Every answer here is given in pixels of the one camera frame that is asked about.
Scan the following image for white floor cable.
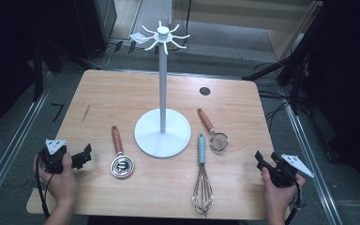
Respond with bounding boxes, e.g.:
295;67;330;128
87;43;115;70

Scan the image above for right hand-held gripper black cable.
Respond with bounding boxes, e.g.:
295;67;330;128
284;179;308;225

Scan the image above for person's left hand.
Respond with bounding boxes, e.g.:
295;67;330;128
34;152;79;205

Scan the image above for white utensil rack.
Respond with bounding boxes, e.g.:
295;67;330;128
133;20;192;159

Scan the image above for hand-held gripper black cable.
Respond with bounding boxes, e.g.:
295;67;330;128
284;179;308;225
35;153;55;219

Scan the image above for white paper tag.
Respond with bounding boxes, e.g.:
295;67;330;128
128;32;148;45

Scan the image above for steel whisk teal handle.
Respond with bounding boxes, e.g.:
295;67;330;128
191;131;215;218

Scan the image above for black tripod stand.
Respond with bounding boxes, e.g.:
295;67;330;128
242;31;313;116

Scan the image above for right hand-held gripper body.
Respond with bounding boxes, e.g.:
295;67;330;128
258;154;315;189

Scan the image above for metal floor rail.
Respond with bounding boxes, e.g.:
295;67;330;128
0;88;52;214
279;90;344;225

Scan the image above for left hand-held gripper black cable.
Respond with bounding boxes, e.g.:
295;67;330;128
35;153;55;219

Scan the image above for thin black hanging cable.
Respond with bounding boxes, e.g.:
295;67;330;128
174;0;193;53

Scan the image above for small mesh strainer wooden handle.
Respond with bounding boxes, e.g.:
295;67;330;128
196;108;230;153

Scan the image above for round steel utensil wooden handle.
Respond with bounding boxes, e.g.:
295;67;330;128
110;125;136;180

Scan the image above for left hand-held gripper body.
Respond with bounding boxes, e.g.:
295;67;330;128
38;139;93;175

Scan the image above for dark cabinet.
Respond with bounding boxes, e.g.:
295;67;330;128
71;0;118;60

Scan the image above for black floor cables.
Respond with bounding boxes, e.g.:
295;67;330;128
257;89;293;132

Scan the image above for person's right hand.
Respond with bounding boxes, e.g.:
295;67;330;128
261;168;307;206

